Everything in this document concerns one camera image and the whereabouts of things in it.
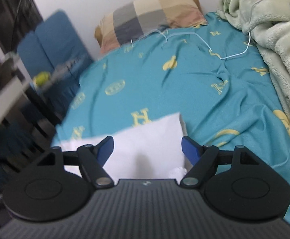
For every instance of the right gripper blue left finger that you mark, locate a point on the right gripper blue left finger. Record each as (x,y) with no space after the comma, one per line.
(91,161)

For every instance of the blue cloth covered furniture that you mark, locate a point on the blue cloth covered furniture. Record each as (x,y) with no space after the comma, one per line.
(55,45)

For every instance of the yellow green plush toy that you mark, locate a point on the yellow green plush toy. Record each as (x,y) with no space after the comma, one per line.
(41,78)

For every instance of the black chair frame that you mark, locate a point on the black chair frame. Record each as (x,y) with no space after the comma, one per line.
(14,85)

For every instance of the teal bedsheet with yellow prints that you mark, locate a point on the teal bedsheet with yellow prints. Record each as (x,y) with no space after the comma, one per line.
(211,75)

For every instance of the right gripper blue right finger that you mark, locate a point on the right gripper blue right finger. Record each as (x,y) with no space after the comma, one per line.
(203,159)

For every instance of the pale green fleece blanket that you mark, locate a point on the pale green fleece blanket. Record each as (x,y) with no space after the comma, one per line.
(268,23)

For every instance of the light grey white garment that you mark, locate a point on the light grey white garment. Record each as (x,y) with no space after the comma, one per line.
(150,151)

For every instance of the plaid beige grey pillow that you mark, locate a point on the plaid beige grey pillow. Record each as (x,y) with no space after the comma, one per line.
(135,19)

